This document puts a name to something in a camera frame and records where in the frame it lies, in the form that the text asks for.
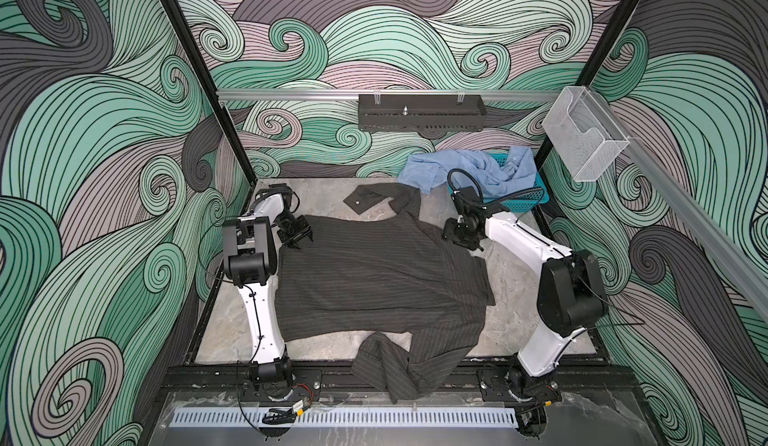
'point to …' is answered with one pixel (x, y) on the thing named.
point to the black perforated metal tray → (421, 112)
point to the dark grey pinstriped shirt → (412, 300)
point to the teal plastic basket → (523, 201)
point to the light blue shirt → (430, 172)
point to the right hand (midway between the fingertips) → (451, 236)
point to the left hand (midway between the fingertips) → (308, 237)
